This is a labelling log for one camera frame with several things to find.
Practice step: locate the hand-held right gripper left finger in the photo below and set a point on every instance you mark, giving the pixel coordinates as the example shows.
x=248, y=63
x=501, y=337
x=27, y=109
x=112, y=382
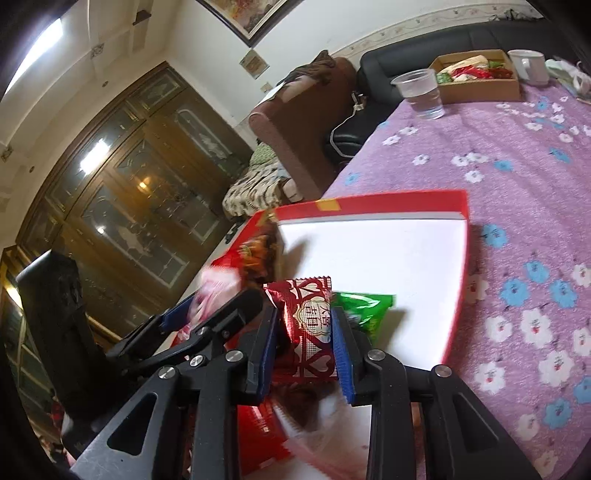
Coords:
x=264, y=369

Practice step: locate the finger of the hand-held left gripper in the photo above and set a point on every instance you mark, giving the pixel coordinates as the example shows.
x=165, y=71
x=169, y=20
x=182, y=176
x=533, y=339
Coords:
x=231, y=316
x=178, y=316

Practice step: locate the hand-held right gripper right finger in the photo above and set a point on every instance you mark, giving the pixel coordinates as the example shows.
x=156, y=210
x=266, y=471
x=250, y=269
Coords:
x=342, y=360

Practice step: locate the red sausage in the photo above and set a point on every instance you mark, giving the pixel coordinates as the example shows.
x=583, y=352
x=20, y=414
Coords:
x=214, y=281

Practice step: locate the red white lattice snack packet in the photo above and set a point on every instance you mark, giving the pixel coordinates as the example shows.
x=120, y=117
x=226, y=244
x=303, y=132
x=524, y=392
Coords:
x=307, y=332

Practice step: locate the green candy packet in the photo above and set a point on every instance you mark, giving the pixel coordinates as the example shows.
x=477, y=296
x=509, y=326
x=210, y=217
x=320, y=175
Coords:
x=364, y=311

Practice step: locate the dark brown snack packet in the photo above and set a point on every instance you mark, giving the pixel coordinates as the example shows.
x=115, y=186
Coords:
x=261, y=258

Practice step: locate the long red snack packet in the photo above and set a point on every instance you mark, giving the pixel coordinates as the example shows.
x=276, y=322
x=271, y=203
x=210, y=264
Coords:
x=261, y=438

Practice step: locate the red gift box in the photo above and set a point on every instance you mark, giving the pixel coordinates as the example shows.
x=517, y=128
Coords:
x=369, y=258

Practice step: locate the patterned blanket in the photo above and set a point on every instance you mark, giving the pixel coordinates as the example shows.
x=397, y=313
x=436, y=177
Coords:
x=258, y=189

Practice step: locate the wooden glass-door cabinet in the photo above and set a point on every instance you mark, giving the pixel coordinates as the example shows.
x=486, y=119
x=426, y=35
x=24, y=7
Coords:
x=138, y=184

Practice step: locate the green pillow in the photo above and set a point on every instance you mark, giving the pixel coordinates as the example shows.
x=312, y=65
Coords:
x=263, y=154

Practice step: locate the brown armchair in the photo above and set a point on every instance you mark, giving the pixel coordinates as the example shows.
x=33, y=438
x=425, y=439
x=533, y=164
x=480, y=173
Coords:
x=300, y=129

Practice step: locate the purple floral tablecloth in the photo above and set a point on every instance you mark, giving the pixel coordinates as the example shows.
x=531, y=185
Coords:
x=508, y=207

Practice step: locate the white paper sheet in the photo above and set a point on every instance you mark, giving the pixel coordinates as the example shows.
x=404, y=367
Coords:
x=274, y=92

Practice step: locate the brown clothes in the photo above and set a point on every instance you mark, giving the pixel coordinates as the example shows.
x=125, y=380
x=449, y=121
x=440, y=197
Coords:
x=318, y=67

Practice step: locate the clear plastic cup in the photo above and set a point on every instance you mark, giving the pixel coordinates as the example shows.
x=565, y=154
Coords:
x=418, y=97

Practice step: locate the framed painting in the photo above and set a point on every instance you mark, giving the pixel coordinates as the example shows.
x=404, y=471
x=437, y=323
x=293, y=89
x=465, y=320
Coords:
x=249, y=18

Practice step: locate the cardboard box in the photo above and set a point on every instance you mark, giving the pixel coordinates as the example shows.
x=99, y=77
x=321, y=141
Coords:
x=480, y=90

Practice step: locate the pile of mixed candies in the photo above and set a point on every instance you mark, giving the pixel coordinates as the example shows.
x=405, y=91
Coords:
x=471, y=69

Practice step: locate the black leather sofa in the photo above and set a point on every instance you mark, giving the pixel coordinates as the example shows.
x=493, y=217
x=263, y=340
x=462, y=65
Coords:
x=461, y=39

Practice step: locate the white mug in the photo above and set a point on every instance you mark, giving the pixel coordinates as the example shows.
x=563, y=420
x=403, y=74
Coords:
x=531, y=67

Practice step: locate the pale green cloth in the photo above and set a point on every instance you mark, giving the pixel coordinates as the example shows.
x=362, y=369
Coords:
x=559, y=69

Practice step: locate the white glove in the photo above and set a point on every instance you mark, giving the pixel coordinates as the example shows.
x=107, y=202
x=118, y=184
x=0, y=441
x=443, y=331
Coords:
x=582, y=83

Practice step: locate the wall socket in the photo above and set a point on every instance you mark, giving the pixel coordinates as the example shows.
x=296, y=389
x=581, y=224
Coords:
x=266, y=87

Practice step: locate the wall plaque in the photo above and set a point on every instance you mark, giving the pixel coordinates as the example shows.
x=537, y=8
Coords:
x=254, y=63

